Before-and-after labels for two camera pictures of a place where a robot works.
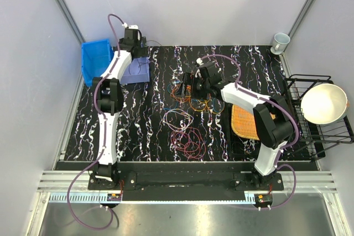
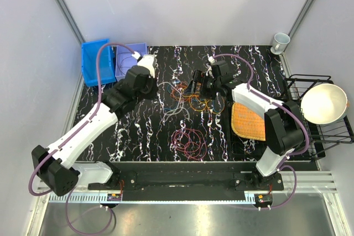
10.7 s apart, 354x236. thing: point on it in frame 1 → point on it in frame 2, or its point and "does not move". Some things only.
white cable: (185, 112) → (179, 103)
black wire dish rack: (319, 139) does not move
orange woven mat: (244, 122) does not move
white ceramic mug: (279, 42) does not move
